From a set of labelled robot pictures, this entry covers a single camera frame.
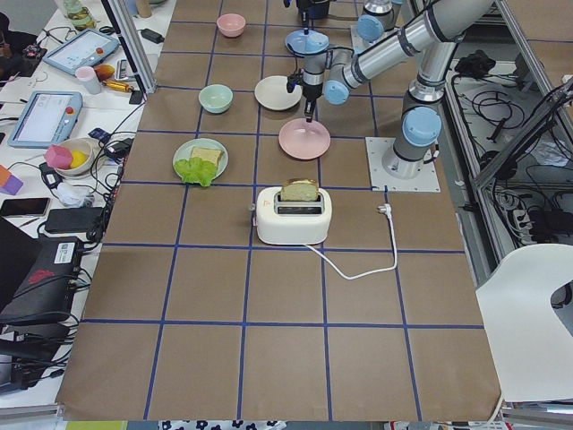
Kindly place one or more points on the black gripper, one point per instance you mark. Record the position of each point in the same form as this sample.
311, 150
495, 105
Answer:
311, 91
304, 10

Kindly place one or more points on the pink plate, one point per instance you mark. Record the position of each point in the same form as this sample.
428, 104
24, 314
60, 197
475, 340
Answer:
304, 140

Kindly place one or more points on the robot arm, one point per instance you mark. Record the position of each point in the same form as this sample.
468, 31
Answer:
332, 71
376, 18

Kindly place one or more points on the dark blue pot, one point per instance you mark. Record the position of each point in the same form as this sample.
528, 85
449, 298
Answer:
318, 11

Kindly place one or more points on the blue plate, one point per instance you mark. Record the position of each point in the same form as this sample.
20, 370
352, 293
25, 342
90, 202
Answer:
306, 43

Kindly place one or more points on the cream white plate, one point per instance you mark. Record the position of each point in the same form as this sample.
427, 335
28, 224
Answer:
271, 92

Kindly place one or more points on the pink bowl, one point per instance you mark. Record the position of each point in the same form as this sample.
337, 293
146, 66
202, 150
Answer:
231, 25

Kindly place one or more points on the bread slice in toaster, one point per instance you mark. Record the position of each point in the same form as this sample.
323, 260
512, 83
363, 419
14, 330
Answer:
299, 190

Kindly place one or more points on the mint green bowl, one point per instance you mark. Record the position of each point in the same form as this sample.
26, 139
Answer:
216, 98

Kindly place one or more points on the bread slice on plate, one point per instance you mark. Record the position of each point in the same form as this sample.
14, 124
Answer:
207, 154

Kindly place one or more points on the white toaster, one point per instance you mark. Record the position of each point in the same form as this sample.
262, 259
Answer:
292, 223

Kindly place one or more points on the green lettuce leaf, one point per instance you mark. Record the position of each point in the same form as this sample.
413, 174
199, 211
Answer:
196, 171

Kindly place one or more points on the mint green plate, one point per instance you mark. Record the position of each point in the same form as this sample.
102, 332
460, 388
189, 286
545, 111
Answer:
184, 151

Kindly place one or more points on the black power adapter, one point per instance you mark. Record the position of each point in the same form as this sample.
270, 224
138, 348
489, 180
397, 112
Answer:
152, 36

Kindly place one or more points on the far teach pendant tablet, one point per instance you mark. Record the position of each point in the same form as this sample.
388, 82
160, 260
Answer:
89, 47

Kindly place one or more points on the teach pendant tablet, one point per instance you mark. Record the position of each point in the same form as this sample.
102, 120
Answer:
89, 47
48, 118

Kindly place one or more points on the pink cup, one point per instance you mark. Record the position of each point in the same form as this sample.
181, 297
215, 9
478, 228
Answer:
87, 77

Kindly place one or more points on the beige bowl with toys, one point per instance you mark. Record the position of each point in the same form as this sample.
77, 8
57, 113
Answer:
72, 157

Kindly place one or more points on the near teach pendant tablet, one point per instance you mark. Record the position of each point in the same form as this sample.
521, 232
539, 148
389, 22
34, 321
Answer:
48, 118

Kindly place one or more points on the smartphone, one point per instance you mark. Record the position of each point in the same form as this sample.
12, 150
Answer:
25, 207

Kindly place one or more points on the white chair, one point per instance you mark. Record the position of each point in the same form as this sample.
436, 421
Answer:
531, 347

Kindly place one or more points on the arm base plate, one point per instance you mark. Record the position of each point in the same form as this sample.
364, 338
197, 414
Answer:
358, 43
390, 173

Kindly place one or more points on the aluminium frame post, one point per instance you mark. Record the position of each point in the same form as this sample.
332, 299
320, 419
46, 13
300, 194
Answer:
130, 41

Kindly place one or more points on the orange screwdriver handle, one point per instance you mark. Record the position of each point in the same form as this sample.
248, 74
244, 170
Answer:
118, 86

